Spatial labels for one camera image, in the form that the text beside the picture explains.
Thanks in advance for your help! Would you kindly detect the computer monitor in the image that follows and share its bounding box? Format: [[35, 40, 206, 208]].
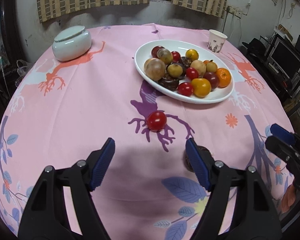
[[270, 41, 300, 79]]

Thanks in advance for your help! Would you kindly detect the patterned paper cup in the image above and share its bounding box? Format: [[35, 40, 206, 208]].
[[207, 29, 228, 53]]

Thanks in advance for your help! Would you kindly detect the small yellow tomato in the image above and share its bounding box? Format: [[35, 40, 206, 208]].
[[191, 78, 212, 98]]

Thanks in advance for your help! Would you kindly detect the pink patterned tablecloth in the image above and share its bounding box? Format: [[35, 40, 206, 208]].
[[0, 24, 293, 239]]

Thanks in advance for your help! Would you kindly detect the person right hand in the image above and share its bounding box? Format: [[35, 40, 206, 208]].
[[281, 184, 296, 213]]

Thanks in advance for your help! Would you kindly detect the speckled tan passion fruit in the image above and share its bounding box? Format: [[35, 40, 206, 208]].
[[157, 48, 173, 65]]

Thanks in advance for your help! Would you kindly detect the dark wrinkled passion fruit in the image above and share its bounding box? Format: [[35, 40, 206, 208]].
[[183, 146, 210, 173]]

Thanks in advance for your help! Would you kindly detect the white lidded ceramic jar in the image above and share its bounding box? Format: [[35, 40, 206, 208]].
[[52, 25, 92, 62]]

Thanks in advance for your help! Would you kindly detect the yellowish round fruit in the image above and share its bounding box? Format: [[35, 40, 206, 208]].
[[190, 60, 206, 77]]

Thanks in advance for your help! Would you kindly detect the small green longan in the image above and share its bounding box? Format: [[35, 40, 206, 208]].
[[167, 63, 179, 78]]

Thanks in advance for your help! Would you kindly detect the white oval plate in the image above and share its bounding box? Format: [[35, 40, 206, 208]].
[[134, 40, 235, 105]]

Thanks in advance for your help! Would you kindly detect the red cherry tomato hidden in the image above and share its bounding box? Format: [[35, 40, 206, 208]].
[[186, 67, 199, 81]]

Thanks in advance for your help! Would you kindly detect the red cherry tomato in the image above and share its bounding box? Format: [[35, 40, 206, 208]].
[[171, 51, 181, 63], [177, 82, 194, 97], [146, 111, 167, 132]]

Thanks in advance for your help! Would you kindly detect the dark purple mangosteen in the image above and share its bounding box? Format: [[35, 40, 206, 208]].
[[158, 73, 179, 91]]

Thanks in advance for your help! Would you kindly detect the green yellow tomato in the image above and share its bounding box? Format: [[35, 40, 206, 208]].
[[185, 49, 199, 61]]

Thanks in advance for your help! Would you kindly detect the orange tangerine front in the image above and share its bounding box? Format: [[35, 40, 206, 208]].
[[216, 68, 231, 88]]

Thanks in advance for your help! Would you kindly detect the small longan with stem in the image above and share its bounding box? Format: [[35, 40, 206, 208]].
[[206, 61, 218, 73]]

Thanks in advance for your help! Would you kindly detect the small dark red plum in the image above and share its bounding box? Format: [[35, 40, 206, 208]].
[[151, 46, 164, 58]]

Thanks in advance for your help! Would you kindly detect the large dark red plum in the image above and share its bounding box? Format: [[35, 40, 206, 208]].
[[203, 72, 219, 90]]

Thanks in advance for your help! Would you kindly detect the black hat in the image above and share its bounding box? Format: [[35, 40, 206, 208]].
[[242, 38, 266, 55]]

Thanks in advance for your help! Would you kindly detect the wall power strip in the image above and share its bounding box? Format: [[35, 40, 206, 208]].
[[226, 6, 243, 18]]

